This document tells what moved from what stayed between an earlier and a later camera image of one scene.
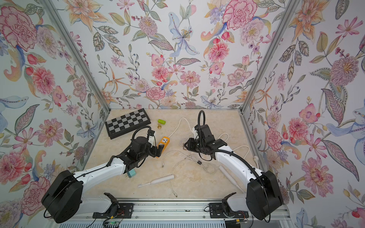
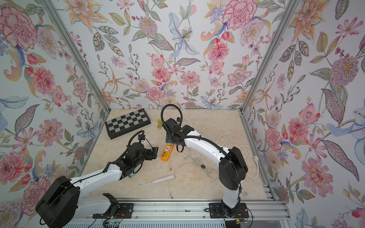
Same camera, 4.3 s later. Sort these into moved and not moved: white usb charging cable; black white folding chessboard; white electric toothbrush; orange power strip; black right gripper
Moved: white usb charging cable; black right gripper; orange power strip
Not moved: white electric toothbrush; black white folding chessboard
